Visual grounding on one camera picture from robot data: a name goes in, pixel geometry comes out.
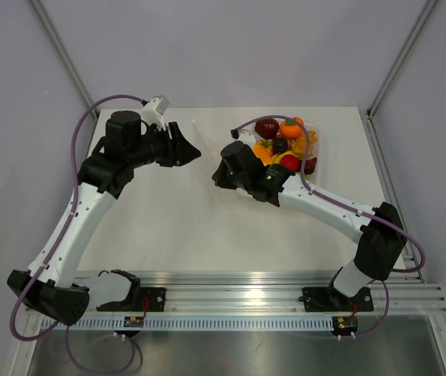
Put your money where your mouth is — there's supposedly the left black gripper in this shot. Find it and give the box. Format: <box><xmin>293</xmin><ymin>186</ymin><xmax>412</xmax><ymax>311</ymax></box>
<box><xmin>128</xmin><ymin>122</ymin><xmax>201</xmax><ymax>169</ymax></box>

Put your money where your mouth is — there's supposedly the yellow orange mango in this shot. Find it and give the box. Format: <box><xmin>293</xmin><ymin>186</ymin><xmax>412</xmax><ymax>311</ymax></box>
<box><xmin>253</xmin><ymin>145</ymin><xmax>274</xmax><ymax>165</ymax></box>

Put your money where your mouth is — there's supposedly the dark purple fig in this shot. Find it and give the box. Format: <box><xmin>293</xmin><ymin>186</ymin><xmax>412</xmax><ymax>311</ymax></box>
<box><xmin>272</xmin><ymin>137</ymin><xmax>290</xmax><ymax>154</ymax></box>

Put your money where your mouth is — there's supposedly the orange persimmon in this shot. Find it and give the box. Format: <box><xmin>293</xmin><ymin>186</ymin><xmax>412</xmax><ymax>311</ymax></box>
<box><xmin>279</xmin><ymin>117</ymin><xmax>304</xmax><ymax>139</ymax></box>

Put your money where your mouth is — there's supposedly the dark red beet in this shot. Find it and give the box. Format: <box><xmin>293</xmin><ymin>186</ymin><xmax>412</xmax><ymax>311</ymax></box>
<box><xmin>303</xmin><ymin>157</ymin><xmax>317</xmax><ymax>175</ymax></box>

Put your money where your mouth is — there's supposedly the clear polka dot zip bag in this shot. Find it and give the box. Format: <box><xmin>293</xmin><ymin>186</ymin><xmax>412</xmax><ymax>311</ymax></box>
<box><xmin>191</xmin><ymin>119</ymin><xmax>220</xmax><ymax>187</ymax></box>

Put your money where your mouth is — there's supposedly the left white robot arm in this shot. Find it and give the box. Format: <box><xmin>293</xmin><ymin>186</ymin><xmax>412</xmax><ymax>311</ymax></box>
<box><xmin>7</xmin><ymin>109</ymin><xmax>201</xmax><ymax>326</ymax></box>

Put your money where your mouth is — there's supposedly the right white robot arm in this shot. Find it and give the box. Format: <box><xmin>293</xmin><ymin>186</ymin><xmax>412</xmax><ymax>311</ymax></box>
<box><xmin>212</xmin><ymin>141</ymin><xmax>407</xmax><ymax>313</ymax></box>

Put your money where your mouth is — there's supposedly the dark red apple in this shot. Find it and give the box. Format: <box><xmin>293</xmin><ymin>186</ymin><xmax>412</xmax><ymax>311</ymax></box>
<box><xmin>254</xmin><ymin>118</ymin><xmax>279</xmax><ymax>139</ymax></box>

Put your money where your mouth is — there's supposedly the white perforated plastic basket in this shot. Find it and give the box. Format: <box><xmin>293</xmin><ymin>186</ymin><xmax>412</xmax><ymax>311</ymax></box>
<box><xmin>230</xmin><ymin>117</ymin><xmax>324</xmax><ymax>204</ymax></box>

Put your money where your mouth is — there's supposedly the yellow banana bunch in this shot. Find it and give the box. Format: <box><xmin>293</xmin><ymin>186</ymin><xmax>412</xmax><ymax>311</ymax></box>
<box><xmin>272</xmin><ymin>131</ymin><xmax>317</xmax><ymax>164</ymax></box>

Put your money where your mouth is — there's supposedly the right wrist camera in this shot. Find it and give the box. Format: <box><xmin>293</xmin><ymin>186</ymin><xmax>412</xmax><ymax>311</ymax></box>
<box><xmin>230</xmin><ymin>128</ymin><xmax>256</xmax><ymax>147</ymax></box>

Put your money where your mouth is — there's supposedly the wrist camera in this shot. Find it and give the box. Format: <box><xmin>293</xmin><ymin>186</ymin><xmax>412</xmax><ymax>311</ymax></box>
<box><xmin>140</xmin><ymin>96</ymin><xmax>169</xmax><ymax>131</ymax></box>
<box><xmin>230</xmin><ymin>128</ymin><xmax>256</xmax><ymax>147</ymax></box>

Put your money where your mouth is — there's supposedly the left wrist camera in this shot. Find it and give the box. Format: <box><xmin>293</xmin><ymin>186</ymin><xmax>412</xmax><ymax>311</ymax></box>
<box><xmin>140</xmin><ymin>96</ymin><xmax>169</xmax><ymax>131</ymax></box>

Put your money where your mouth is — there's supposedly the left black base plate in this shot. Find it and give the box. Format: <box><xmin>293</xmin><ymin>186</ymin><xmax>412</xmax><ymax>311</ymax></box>
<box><xmin>96</xmin><ymin>287</ymin><xmax>167</xmax><ymax>313</ymax></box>

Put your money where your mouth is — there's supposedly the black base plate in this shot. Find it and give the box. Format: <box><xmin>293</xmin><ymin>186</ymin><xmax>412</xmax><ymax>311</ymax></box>
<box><xmin>298</xmin><ymin>287</ymin><xmax>374</xmax><ymax>313</ymax></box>
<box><xmin>96</xmin><ymin>287</ymin><xmax>167</xmax><ymax>313</ymax></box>

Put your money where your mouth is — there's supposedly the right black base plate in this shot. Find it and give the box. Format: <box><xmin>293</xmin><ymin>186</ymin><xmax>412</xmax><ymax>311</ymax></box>
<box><xmin>298</xmin><ymin>287</ymin><xmax>374</xmax><ymax>313</ymax></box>

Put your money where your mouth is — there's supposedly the white slotted cable duct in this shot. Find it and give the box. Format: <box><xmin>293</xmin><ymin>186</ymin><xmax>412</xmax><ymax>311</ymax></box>
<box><xmin>40</xmin><ymin>316</ymin><xmax>335</xmax><ymax>332</ymax></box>

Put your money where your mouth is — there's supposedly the aluminium rail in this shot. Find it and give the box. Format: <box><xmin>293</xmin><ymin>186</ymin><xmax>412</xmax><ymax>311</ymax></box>
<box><xmin>24</xmin><ymin>272</ymin><xmax>446</xmax><ymax>316</ymax></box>

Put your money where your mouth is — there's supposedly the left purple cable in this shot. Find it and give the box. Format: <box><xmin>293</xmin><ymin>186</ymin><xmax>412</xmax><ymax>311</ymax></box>
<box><xmin>9</xmin><ymin>93</ymin><xmax>149</xmax><ymax>372</ymax></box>

